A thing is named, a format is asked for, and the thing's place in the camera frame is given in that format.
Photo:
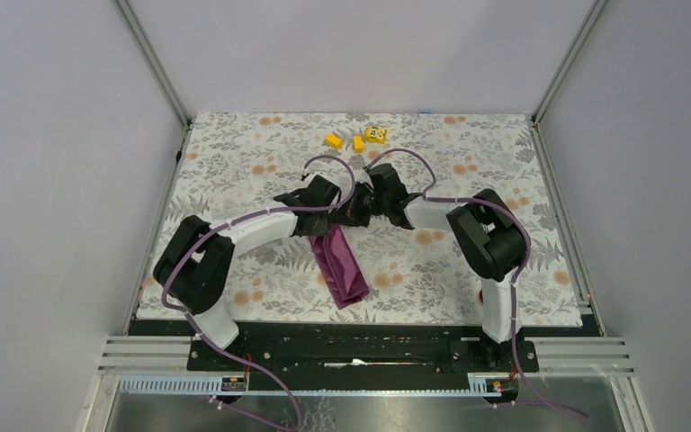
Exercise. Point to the aluminium frame post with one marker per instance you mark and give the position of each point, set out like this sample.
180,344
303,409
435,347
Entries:
156,68
586,28

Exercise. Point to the left aluminium frame post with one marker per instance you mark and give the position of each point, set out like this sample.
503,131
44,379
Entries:
156,68

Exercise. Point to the purple cloth napkin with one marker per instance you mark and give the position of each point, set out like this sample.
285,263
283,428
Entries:
342,274

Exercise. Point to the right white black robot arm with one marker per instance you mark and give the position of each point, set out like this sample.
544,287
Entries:
493,241

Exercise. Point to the right aluminium frame post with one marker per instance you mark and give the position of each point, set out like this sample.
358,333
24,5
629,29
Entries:
586,28

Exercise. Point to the yellow block middle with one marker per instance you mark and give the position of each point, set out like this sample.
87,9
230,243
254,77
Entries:
357,144

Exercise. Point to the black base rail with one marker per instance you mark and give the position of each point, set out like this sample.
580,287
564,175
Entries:
350,357

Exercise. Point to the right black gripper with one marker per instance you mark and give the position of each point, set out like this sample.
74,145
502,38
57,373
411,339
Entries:
350,214

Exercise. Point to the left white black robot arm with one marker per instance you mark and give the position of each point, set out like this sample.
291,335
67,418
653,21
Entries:
194,268

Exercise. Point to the yellow patterned block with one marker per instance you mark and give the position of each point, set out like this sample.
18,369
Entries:
375,135

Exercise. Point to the yellow block left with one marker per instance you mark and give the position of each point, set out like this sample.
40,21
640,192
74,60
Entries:
333,141

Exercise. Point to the floral tablecloth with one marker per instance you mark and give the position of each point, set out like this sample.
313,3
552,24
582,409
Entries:
236,163

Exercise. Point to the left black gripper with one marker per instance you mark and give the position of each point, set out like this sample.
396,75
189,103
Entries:
321,229

